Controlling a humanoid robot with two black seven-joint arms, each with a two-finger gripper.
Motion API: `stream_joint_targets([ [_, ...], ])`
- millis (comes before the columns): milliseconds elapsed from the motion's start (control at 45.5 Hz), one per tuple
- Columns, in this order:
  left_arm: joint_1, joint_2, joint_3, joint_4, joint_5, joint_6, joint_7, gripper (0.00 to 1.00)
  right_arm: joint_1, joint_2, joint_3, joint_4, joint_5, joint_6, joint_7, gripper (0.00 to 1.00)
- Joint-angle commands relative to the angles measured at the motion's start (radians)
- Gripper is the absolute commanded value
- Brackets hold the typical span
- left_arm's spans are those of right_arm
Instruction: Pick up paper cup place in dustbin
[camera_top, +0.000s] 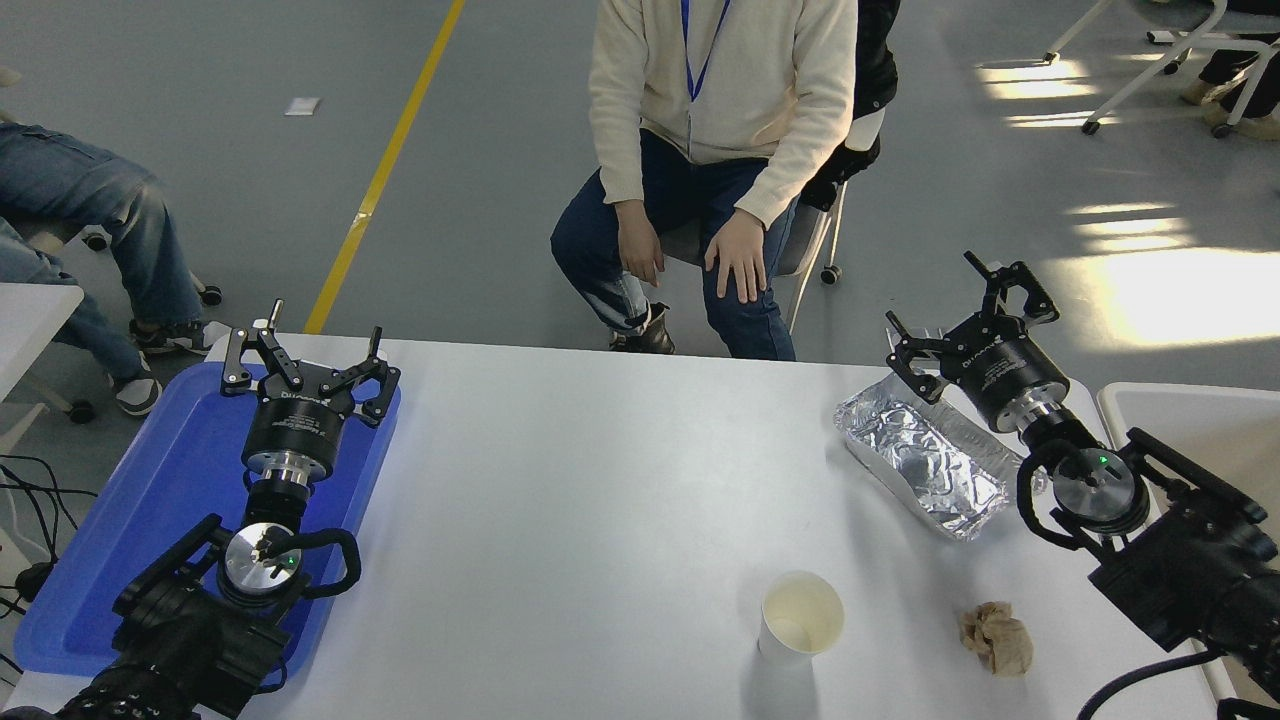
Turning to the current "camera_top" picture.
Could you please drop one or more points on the grey chair with white legs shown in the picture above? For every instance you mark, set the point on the grey chair with white legs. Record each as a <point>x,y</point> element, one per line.
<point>810,245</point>

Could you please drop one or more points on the person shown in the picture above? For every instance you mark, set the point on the person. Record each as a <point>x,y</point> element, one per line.
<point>720,80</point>
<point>140,230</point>
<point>1250,90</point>

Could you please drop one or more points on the white-framed wheeled chair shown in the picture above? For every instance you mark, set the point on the white-framed wheeled chair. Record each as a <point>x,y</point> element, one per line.
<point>1185,15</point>

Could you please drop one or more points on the small white table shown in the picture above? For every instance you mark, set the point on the small white table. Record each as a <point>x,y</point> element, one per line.
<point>30,315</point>

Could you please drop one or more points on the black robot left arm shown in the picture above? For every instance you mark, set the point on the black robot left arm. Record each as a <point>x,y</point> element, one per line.
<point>190,640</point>

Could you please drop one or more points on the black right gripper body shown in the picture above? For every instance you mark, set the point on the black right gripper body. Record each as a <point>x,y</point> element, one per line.
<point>1005,370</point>

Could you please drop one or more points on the grey chair with castors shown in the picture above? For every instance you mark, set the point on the grey chair with castors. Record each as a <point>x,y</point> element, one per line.
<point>50,236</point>

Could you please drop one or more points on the black jacket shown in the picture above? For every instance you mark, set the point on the black jacket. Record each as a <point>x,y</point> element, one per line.
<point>875,70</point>

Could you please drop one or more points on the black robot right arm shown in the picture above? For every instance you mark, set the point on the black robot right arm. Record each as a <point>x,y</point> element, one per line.
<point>1190,570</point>

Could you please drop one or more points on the large pale bin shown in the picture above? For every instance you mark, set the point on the large pale bin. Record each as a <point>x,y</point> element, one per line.
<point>1200,430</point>

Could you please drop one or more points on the white paper cup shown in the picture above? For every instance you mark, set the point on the white paper cup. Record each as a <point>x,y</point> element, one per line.
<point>800,610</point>

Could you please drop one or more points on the blue plastic tray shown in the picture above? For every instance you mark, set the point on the blue plastic tray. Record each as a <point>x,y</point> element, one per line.
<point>150,500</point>

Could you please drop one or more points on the crumpled tan paper ball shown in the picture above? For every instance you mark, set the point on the crumpled tan paper ball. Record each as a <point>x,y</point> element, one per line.
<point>998,640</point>

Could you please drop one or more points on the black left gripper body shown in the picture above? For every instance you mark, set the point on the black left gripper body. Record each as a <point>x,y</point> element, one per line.
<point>295,425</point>

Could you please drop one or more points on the person's left hand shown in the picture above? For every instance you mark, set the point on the person's left hand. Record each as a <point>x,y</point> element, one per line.
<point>738,260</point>

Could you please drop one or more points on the person's right hand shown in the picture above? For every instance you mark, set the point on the person's right hand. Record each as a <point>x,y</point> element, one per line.
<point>640,245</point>

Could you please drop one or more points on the crinkled foil tray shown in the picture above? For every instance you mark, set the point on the crinkled foil tray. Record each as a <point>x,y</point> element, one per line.
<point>930,460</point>

